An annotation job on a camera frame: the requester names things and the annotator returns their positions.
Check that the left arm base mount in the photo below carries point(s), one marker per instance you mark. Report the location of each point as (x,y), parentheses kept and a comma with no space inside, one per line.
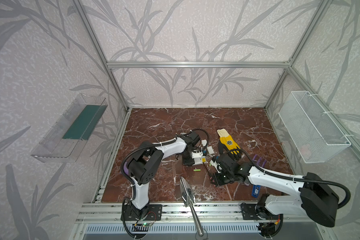
(151,212)

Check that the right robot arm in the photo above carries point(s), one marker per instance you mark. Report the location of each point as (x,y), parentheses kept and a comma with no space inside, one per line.
(307,196)

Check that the white wire wall basket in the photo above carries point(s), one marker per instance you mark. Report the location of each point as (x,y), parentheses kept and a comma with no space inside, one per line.
(315,134)

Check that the white green-screen remote control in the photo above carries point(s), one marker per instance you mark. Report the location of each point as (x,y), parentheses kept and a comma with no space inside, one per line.
(199,160)

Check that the yellow black work glove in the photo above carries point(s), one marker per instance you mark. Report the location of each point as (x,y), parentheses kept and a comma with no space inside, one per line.
(227,143)

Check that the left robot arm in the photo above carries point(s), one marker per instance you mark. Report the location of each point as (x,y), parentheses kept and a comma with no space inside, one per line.
(141,165)

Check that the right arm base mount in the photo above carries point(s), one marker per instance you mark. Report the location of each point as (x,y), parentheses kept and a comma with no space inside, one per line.
(258,213)

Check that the purple toy shovel pink handle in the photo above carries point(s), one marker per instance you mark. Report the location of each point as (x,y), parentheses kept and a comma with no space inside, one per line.
(125,171)

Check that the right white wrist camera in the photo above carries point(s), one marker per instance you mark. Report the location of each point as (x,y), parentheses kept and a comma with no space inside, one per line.
(214,164)

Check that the clear plastic wall shelf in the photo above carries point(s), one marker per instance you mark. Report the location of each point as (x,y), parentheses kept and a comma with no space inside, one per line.
(67,138)

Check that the metal trowel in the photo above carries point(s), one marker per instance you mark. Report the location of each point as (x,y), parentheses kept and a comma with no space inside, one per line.
(189,201)

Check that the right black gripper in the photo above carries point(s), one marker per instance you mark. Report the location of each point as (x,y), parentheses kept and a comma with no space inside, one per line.
(217,179)

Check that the pink handled screwdriver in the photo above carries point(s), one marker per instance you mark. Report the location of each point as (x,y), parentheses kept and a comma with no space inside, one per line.
(208,172)

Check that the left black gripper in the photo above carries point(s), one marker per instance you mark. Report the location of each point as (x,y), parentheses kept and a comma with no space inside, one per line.
(187,160)

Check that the blue lighter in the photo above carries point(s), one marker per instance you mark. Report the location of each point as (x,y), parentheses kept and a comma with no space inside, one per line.
(255,191)

